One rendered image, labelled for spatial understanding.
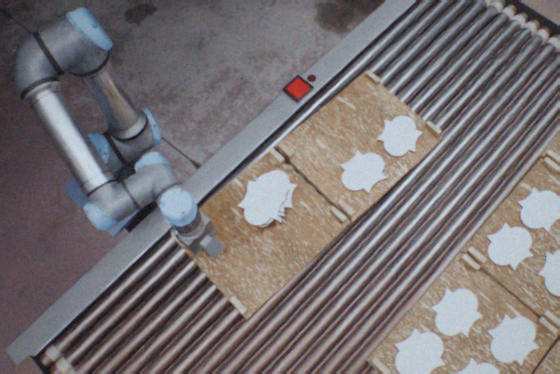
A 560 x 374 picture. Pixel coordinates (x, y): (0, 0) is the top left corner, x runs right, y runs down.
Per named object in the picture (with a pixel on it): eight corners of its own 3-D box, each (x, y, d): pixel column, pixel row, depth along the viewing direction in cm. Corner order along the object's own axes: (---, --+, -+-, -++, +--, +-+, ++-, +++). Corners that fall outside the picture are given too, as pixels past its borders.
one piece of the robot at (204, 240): (200, 256, 128) (211, 271, 143) (224, 227, 130) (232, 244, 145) (162, 226, 130) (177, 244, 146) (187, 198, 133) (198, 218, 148)
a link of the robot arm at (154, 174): (116, 169, 124) (138, 207, 120) (158, 143, 126) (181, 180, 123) (126, 182, 131) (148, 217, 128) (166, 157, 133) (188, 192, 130)
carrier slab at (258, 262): (171, 235, 165) (170, 234, 163) (271, 150, 175) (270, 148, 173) (247, 320, 153) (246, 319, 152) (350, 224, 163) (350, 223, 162)
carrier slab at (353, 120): (275, 148, 175) (274, 146, 174) (365, 74, 185) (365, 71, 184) (352, 223, 163) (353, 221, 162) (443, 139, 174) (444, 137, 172)
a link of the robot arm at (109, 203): (-18, 49, 118) (96, 234, 118) (26, 25, 120) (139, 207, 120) (1, 65, 129) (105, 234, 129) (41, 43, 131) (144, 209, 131)
